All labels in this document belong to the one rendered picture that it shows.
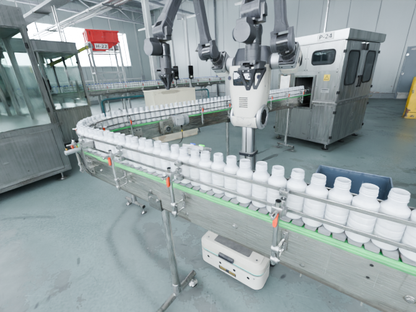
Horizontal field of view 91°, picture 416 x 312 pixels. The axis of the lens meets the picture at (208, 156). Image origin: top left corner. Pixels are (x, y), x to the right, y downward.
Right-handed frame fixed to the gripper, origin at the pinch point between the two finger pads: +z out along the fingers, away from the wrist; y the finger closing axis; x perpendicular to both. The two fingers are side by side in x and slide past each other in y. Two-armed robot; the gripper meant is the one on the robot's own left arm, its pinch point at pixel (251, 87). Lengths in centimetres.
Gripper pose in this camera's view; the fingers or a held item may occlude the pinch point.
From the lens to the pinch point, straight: 84.0
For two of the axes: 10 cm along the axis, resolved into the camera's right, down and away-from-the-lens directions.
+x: -8.0, -1.8, 5.7
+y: 5.9, -3.1, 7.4
